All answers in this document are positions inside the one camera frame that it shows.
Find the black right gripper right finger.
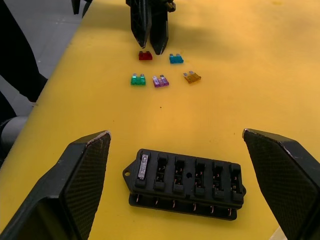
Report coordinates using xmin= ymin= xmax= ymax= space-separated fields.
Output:
xmin=241 ymin=128 xmax=320 ymax=240

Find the red blade fuse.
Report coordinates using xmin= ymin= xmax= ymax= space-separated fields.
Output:
xmin=138 ymin=50 xmax=153 ymax=62

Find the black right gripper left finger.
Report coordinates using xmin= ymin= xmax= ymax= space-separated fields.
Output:
xmin=0 ymin=130 xmax=112 ymax=240

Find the green blade fuse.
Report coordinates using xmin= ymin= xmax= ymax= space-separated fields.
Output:
xmin=130 ymin=72 xmax=147 ymax=87

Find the grey clear blade fuse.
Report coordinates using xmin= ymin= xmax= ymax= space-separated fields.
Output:
xmin=137 ymin=154 xmax=151 ymax=181

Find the blue blade fuse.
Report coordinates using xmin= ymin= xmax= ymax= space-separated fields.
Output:
xmin=169 ymin=53 xmax=185 ymax=65

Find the black fuse box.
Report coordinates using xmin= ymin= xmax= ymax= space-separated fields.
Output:
xmin=122 ymin=148 xmax=247 ymax=222

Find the grey cylinder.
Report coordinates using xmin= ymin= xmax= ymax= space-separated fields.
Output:
xmin=0 ymin=116 xmax=29 ymax=163

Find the amber blade fuse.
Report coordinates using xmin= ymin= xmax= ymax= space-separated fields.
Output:
xmin=182 ymin=70 xmax=202 ymax=85

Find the purple blade fuse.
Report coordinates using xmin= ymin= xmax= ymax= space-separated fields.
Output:
xmin=152 ymin=74 xmax=170 ymax=89

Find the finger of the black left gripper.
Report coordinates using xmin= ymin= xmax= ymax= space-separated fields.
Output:
xmin=149 ymin=0 xmax=170 ymax=56
xmin=129 ymin=0 xmax=151 ymax=49

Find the large black leg-like shape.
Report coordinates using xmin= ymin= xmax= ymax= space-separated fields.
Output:
xmin=0 ymin=0 xmax=49 ymax=103

